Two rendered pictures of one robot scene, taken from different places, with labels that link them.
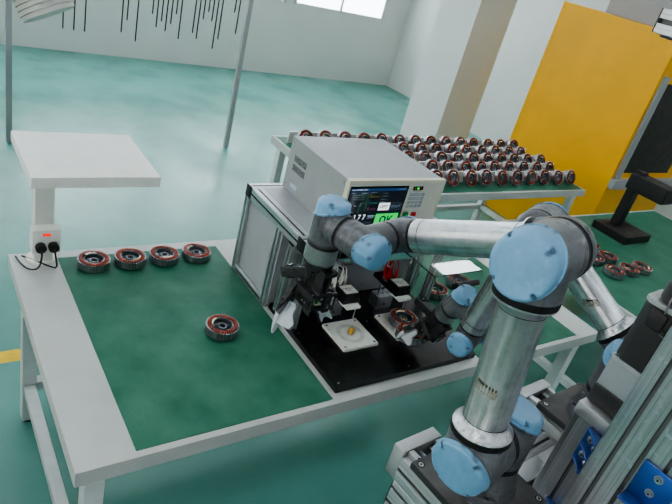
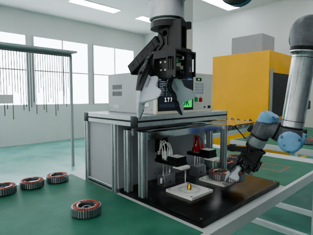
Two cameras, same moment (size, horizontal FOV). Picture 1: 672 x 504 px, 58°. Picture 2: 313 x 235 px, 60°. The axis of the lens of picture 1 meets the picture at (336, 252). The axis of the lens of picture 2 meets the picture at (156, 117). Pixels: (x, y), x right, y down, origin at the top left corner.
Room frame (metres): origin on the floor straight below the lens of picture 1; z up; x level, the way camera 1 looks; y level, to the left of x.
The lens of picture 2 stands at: (0.61, 0.09, 1.20)
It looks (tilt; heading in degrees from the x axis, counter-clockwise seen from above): 4 degrees down; 357
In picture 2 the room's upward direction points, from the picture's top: straight up
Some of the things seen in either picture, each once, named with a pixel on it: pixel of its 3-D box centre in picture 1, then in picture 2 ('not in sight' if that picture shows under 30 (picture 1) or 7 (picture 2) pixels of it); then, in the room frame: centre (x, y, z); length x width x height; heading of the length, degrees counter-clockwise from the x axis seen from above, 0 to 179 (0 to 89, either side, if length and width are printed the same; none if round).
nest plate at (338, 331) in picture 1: (350, 334); (189, 190); (1.79, -0.13, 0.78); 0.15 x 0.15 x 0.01; 40
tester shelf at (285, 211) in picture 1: (351, 212); (159, 115); (2.11, -0.01, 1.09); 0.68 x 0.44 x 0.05; 130
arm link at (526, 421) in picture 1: (506, 428); not in sight; (1.00, -0.44, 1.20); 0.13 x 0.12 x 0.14; 142
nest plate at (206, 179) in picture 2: (401, 324); (219, 179); (1.95, -0.31, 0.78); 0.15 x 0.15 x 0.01; 40
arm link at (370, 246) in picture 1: (367, 243); not in sight; (1.15, -0.06, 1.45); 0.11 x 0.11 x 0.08; 52
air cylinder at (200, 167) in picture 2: (380, 298); (197, 169); (2.06, -0.22, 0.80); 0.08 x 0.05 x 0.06; 130
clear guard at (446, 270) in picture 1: (437, 264); (228, 127); (2.01, -0.37, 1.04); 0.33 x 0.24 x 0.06; 40
